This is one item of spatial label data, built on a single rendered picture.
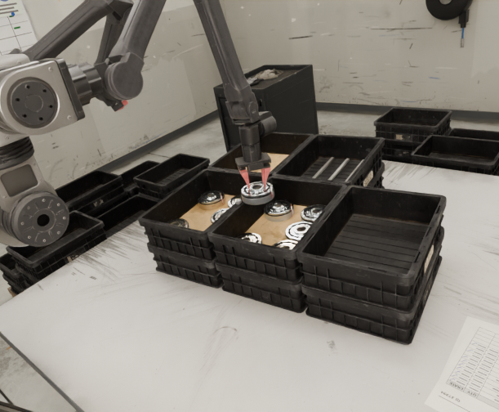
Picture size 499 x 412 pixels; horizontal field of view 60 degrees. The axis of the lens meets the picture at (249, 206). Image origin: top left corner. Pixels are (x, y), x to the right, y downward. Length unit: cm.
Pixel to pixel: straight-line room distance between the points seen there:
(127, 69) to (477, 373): 104
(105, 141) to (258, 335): 361
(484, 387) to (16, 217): 115
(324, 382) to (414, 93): 382
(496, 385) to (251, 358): 58
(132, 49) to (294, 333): 83
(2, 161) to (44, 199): 14
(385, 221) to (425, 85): 326
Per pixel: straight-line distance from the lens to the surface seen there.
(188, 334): 133
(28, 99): 90
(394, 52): 465
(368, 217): 145
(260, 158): 131
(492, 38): 436
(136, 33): 105
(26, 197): 120
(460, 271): 146
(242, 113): 125
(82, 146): 451
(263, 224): 148
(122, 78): 98
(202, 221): 157
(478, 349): 124
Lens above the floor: 160
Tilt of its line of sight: 29 degrees down
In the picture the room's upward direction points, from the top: 11 degrees counter-clockwise
